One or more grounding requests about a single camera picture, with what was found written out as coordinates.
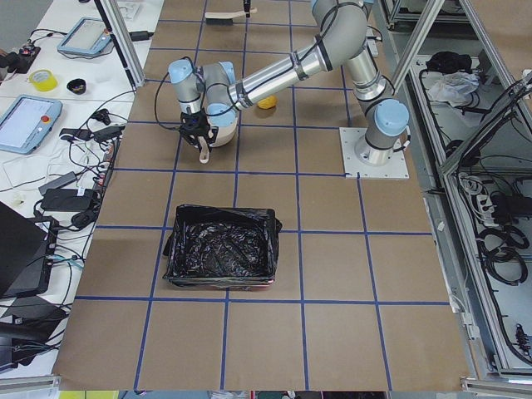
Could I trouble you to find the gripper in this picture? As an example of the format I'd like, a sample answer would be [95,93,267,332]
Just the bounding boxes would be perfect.
[179,110,210,145]

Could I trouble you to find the beige dustpan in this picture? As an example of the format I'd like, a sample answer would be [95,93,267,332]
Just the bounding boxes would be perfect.
[198,114,239,164]

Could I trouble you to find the orange bread toy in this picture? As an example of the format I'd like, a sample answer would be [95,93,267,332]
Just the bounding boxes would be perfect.
[257,95,278,110]

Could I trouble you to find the beige hand brush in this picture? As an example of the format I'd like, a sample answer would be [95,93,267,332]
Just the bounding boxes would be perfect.
[204,7,258,25]

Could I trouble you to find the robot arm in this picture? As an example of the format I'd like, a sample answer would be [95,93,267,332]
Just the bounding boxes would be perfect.
[168,1,409,166]

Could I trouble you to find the bin with black bag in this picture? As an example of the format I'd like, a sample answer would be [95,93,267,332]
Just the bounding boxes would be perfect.
[164,204,282,288]

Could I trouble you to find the black tape roll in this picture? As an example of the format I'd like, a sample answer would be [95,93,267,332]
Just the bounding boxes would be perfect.
[66,78,87,95]

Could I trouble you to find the upper teach pendant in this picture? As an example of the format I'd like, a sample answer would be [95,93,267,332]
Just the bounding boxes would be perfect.
[57,17,112,59]

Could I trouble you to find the teach pendant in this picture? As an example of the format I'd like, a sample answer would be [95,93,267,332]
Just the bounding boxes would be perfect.
[1,95,62,155]
[57,17,112,59]

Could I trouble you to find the black power adapter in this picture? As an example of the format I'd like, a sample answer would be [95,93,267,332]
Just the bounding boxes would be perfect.
[41,188,99,212]

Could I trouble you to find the yellow tape roll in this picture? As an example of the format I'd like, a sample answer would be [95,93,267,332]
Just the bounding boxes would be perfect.
[29,69,58,92]

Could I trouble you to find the lower teach pendant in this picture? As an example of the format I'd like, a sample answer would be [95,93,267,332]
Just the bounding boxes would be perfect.
[1,95,62,155]

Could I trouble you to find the black laptop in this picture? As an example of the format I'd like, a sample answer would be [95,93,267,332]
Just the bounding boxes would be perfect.
[1,204,58,299]

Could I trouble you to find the crumpled white cloth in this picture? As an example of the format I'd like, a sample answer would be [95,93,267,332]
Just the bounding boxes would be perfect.
[427,72,480,106]

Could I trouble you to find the aluminium frame post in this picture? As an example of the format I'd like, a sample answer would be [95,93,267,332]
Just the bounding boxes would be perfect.
[94,0,145,90]

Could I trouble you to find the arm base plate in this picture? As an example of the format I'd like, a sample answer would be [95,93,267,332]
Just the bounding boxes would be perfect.
[339,127,409,180]

